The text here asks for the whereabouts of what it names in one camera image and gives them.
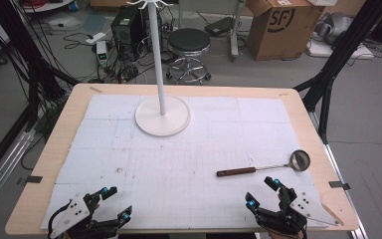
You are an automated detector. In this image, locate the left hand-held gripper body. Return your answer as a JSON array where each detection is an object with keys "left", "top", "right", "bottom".
[{"left": 48, "top": 192, "right": 121, "bottom": 239}]

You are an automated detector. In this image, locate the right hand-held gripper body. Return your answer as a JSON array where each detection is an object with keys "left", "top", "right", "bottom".
[{"left": 254, "top": 186, "right": 340, "bottom": 237}]

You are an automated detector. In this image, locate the metal ladle with wooden handle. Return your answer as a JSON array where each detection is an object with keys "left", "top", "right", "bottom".
[{"left": 216, "top": 148, "right": 311, "bottom": 178}]

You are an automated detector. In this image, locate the white hook rack stand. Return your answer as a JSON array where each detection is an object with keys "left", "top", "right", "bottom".
[{"left": 125, "top": 0, "right": 192, "bottom": 137}]

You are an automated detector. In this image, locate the person's right hand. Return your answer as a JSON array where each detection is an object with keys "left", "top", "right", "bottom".
[{"left": 267, "top": 231, "right": 300, "bottom": 239}]

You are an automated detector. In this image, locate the white grid paper mat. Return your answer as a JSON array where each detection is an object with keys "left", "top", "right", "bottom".
[{"left": 40, "top": 94, "right": 330, "bottom": 231}]

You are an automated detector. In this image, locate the white power supply unit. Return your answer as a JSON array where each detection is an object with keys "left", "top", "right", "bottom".
[{"left": 95, "top": 40, "right": 109, "bottom": 68}]

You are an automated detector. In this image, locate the cardboard box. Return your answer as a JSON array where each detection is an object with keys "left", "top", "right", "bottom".
[{"left": 246, "top": 0, "right": 326, "bottom": 62}]

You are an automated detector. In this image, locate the white flat board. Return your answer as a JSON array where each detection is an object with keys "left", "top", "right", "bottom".
[{"left": 305, "top": 39, "right": 376, "bottom": 61}]

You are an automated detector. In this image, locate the white power strip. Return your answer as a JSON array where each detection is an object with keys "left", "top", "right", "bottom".
[{"left": 85, "top": 31, "right": 107, "bottom": 46}]

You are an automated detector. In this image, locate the black computer tower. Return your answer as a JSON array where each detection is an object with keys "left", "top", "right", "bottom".
[{"left": 110, "top": 4, "right": 163, "bottom": 63}]

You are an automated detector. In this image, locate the black flat bag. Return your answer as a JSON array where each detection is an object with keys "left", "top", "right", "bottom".
[{"left": 204, "top": 16, "right": 236, "bottom": 37}]

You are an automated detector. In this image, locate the black round stool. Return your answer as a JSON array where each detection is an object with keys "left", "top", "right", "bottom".
[{"left": 165, "top": 27, "right": 213, "bottom": 86}]

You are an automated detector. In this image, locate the grey rounded appliance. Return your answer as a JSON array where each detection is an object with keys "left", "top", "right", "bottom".
[{"left": 313, "top": 11, "right": 355, "bottom": 46}]

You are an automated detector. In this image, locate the white round table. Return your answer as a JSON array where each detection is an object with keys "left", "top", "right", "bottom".
[{"left": 22, "top": 0, "right": 75, "bottom": 14}]

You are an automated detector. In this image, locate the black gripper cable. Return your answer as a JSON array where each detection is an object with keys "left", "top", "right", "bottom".
[{"left": 47, "top": 199, "right": 72, "bottom": 239}]

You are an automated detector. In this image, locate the aluminium rail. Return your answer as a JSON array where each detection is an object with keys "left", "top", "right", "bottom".
[
  {"left": 307, "top": 111, "right": 370, "bottom": 239},
  {"left": 0, "top": 128, "right": 37, "bottom": 218}
]

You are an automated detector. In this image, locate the black metal frame stand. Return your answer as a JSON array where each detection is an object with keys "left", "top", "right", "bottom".
[
  {"left": 292, "top": 0, "right": 382, "bottom": 145},
  {"left": 0, "top": 0, "right": 82, "bottom": 133}
]

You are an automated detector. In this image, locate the grey metal post stand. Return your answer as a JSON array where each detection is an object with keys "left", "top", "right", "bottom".
[{"left": 228, "top": 0, "right": 247, "bottom": 63}]

